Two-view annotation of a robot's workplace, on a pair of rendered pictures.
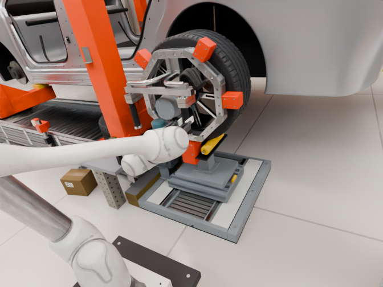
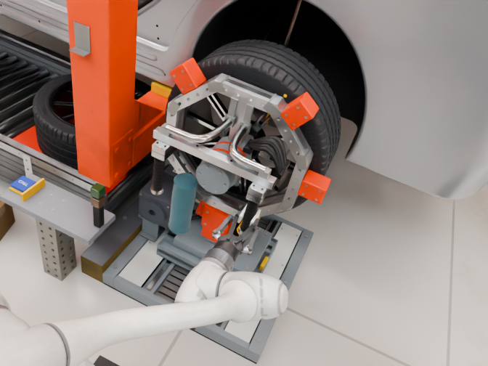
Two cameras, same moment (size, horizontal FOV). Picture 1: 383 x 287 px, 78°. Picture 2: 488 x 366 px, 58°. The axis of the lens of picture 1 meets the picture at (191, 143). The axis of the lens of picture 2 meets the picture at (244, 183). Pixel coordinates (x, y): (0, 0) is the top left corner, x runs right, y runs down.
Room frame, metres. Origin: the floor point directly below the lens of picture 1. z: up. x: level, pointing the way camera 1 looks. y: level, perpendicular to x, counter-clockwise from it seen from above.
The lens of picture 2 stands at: (0.14, 0.41, 1.82)
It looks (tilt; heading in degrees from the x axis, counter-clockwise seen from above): 41 degrees down; 339
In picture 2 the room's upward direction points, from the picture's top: 15 degrees clockwise
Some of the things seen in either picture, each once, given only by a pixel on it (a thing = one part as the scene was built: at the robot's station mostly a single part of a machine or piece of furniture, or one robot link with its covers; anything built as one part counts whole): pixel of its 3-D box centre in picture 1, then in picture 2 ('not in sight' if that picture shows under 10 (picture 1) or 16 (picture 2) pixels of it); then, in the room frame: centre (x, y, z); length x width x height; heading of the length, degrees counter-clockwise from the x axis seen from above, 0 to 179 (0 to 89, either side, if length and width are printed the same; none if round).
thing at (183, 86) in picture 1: (179, 72); (255, 139); (1.20, 0.00, 1.03); 0.19 x 0.18 x 0.11; 145
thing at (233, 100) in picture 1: (232, 100); (314, 186); (1.18, -0.25, 0.85); 0.09 x 0.08 x 0.07; 55
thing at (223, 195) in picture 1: (206, 176); (218, 246); (1.50, -0.07, 0.13); 0.50 x 0.36 x 0.10; 55
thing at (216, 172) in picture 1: (204, 156); (228, 222); (1.50, -0.08, 0.32); 0.40 x 0.30 x 0.28; 55
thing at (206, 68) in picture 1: (181, 97); (233, 152); (1.36, 0.01, 0.85); 0.54 x 0.07 x 0.54; 55
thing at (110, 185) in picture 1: (109, 184); (57, 240); (1.50, 0.68, 0.21); 0.10 x 0.10 x 0.42; 55
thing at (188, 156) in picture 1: (193, 147); (221, 215); (1.39, -0.01, 0.48); 0.16 x 0.12 x 0.17; 145
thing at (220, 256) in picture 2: not in sight; (217, 264); (0.87, 0.14, 0.83); 0.09 x 0.06 x 0.09; 55
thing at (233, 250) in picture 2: not in sight; (228, 247); (0.93, 0.10, 0.83); 0.09 x 0.08 x 0.07; 145
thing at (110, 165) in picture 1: (102, 160); (58, 207); (1.48, 0.65, 0.44); 0.43 x 0.17 x 0.03; 55
